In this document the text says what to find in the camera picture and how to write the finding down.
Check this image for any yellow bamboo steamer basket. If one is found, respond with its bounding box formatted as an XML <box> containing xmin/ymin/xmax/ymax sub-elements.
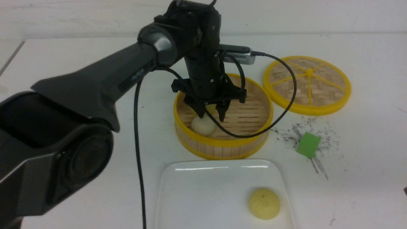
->
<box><xmin>173</xmin><ymin>78</ymin><xmax>273</xmax><ymax>160</ymax></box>

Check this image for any yellow steamed bun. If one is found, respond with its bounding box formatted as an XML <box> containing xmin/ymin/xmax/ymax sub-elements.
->
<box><xmin>248</xmin><ymin>188</ymin><xmax>281</xmax><ymax>220</ymax></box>
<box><xmin>205</xmin><ymin>104</ymin><xmax>217</xmax><ymax>116</ymax></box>

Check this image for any white steamed bun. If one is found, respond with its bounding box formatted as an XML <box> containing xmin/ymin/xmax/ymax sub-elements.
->
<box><xmin>191</xmin><ymin>114</ymin><xmax>216</xmax><ymax>136</ymax></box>

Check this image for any white square plate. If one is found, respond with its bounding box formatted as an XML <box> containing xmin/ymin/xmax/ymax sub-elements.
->
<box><xmin>154</xmin><ymin>159</ymin><xmax>296</xmax><ymax>229</ymax></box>

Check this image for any green square sticker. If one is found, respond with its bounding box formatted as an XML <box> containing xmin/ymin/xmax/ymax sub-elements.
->
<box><xmin>296</xmin><ymin>132</ymin><xmax>321</xmax><ymax>158</ymax></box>

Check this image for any yellow bamboo steamer lid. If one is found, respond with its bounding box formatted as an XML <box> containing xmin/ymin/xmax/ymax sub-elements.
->
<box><xmin>263</xmin><ymin>56</ymin><xmax>352</xmax><ymax>116</ymax></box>

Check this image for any black cable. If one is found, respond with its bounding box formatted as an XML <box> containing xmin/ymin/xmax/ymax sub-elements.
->
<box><xmin>134</xmin><ymin>50</ymin><xmax>297</xmax><ymax>229</ymax></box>

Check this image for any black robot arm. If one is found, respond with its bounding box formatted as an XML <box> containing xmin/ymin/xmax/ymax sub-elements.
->
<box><xmin>1</xmin><ymin>0</ymin><xmax>246</xmax><ymax>229</ymax></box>

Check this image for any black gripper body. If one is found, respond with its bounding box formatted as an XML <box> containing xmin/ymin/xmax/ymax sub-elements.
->
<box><xmin>171</xmin><ymin>56</ymin><xmax>247</xmax><ymax>103</ymax></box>

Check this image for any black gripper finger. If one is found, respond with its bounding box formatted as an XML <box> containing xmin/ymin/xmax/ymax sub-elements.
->
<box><xmin>184</xmin><ymin>94</ymin><xmax>205</xmax><ymax>118</ymax></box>
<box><xmin>216</xmin><ymin>101</ymin><xmax>231</xmax><ymax>122</ymax></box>

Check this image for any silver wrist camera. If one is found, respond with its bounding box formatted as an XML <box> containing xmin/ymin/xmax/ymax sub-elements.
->
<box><xmin>218</xmin><ymin>44</ymin><xmax>256</xmax><ymax>65</ymax></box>

